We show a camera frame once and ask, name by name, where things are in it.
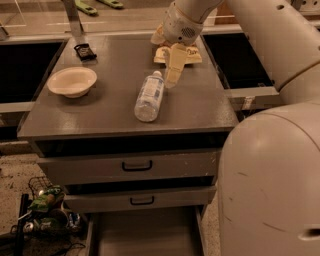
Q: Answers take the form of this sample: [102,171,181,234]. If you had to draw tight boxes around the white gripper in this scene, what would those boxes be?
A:
[150,1,203,88]

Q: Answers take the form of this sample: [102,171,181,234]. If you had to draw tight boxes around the clear plastic water bottle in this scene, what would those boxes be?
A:
[134,71,164,122]

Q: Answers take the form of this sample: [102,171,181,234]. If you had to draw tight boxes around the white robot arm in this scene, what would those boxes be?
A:
[151,0,320,256]

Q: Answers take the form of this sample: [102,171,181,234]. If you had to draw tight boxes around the grey drawer cabinet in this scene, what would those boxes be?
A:
[17,32,240,256]

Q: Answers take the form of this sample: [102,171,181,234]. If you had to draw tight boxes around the grey top drawer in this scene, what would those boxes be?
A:
[38,149,220,185]

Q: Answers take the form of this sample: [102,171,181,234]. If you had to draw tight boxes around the grey middle drawer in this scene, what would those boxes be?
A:
[65,186,216,213]

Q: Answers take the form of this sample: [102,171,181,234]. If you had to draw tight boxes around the grey open bottom drawer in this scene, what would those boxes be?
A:
[83,206,206,256]

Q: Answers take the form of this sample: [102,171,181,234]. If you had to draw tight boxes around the brown and yellow snack bag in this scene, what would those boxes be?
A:
[153,46,202,65]

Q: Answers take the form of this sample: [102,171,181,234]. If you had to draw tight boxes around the green tool right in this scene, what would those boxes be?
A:
[98,0,124,9]

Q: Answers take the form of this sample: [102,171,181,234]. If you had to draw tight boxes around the green tool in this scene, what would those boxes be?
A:
[98,0,124,9]
[75,0,98,16]

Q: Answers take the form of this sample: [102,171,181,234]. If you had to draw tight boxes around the small black snack packet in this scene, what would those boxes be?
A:
[74,43,97,61]

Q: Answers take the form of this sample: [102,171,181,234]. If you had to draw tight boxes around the green tool left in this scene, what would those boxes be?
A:
[75,0,98,16]

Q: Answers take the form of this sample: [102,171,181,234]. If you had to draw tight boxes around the cream ceramic bowl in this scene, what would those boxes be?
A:
[47,67,97,98]

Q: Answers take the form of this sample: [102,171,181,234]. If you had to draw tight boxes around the soda can in basket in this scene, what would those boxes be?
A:
[68,213,81,231]

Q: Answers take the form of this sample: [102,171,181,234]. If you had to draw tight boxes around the green chip bag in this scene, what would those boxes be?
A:
[28,186,65,213]

